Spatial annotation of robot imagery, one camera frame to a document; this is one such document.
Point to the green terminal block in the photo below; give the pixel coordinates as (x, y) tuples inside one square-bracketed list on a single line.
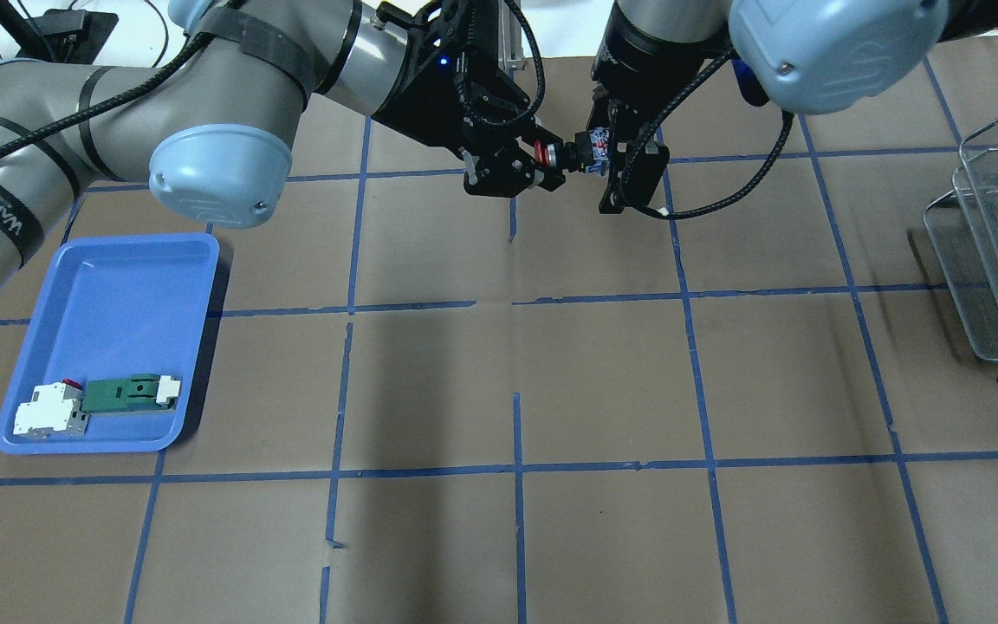
[(143, 392)]

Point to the aluminium frame post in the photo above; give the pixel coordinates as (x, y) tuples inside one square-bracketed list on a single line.
[(511, 55)]

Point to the red emergency stop button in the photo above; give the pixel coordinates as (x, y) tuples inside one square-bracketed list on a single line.
[(573, 159)]

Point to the blue plastic tray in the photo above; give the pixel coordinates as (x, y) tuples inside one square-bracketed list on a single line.
[(110, 307)]

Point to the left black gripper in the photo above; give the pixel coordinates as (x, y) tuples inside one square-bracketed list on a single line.
[(417, 94)]

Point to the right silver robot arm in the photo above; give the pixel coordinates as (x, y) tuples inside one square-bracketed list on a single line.
[(805, 57)]

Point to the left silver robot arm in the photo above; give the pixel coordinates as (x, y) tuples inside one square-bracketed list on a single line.
[(212, 131)]

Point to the white circuit breaker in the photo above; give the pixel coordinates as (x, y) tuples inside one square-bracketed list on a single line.
[(55, 408)]

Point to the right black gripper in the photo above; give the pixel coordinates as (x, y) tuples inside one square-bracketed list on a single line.
[(638, 54)]

